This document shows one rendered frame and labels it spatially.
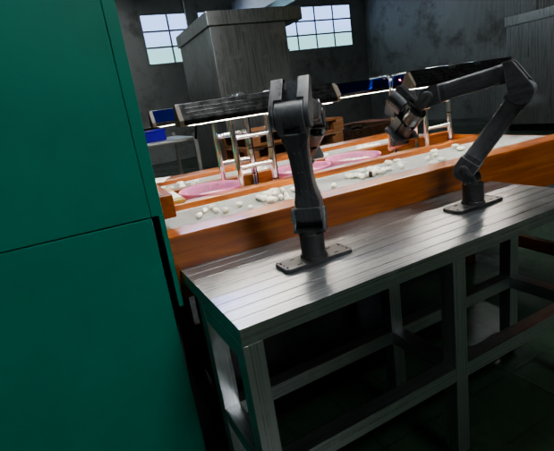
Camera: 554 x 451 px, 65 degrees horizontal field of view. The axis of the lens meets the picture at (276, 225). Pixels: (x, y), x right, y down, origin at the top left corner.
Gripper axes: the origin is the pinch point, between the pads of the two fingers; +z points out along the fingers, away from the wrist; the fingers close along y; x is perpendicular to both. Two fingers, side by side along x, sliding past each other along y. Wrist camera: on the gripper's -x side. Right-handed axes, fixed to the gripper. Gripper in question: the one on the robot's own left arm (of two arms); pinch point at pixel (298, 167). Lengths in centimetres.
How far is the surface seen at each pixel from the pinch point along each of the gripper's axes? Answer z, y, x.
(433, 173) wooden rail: -2.3, -46.2, 15.1
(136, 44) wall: 608, -104, -761
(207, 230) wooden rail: -2.8, 36.6, 15.1
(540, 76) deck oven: 265, -602, -222
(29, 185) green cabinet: -20, 75, 1
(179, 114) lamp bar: -0.3, 31.3, -29.1
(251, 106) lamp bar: -0.2, 6.4, -27.7
